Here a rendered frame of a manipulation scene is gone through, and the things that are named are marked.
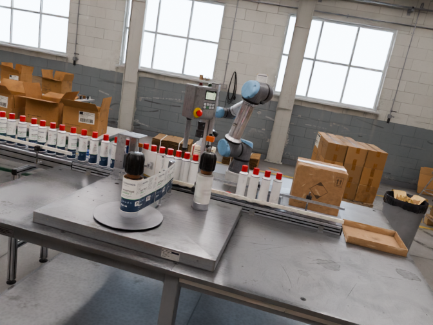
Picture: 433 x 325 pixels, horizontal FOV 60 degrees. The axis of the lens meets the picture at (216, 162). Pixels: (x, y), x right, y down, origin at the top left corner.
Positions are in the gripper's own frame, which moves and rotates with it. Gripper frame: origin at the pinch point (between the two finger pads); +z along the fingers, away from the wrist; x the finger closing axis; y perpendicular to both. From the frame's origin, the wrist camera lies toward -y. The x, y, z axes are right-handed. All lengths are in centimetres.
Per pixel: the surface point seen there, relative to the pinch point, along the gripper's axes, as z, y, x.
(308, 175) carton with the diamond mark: -6, -75, 41
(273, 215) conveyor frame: 15, -58, 66
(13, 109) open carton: 11, 200, -51
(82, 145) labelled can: 1, 65, 59
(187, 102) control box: -37, 3, 56
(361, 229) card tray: 17, -110, 50
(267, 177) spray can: -5, -50, 62
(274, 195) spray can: 5, -57, 63
